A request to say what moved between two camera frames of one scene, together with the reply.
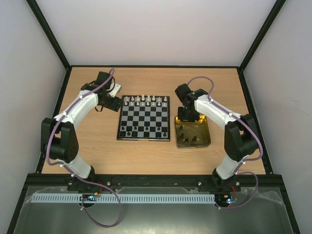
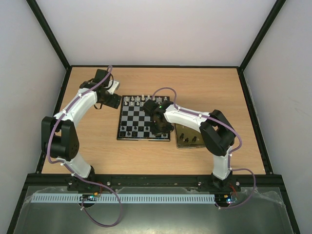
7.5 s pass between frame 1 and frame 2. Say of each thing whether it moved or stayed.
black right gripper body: moved
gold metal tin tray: stayed
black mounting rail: stayed
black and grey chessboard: stayed
